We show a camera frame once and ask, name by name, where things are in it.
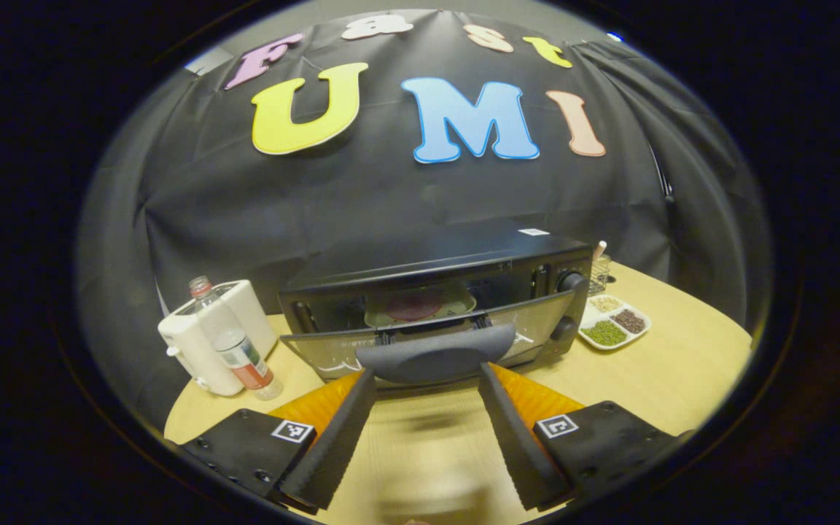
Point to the cream plate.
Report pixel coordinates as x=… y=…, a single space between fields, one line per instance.
x=456 y=300

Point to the black electric oven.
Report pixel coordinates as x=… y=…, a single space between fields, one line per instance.
x=434 y=357

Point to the red meat slice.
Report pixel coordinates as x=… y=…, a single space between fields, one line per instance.
x=414 y=307

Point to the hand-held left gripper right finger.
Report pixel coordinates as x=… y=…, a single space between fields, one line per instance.
x=518 y=452

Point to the white divided dish of beans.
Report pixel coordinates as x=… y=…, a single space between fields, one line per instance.
x=606 y=333

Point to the clear bottle with red label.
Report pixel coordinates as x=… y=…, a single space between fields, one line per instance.
x=245 y=361

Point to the black backdrop cloth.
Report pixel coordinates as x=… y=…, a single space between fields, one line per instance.
x=391 y=197

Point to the white toaster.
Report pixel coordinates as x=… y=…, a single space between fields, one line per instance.
x=194 y=350

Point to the small ceiling light panel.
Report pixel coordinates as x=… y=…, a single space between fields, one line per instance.
x=615 y=36

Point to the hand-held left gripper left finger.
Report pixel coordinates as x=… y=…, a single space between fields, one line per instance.
x=332 y=452

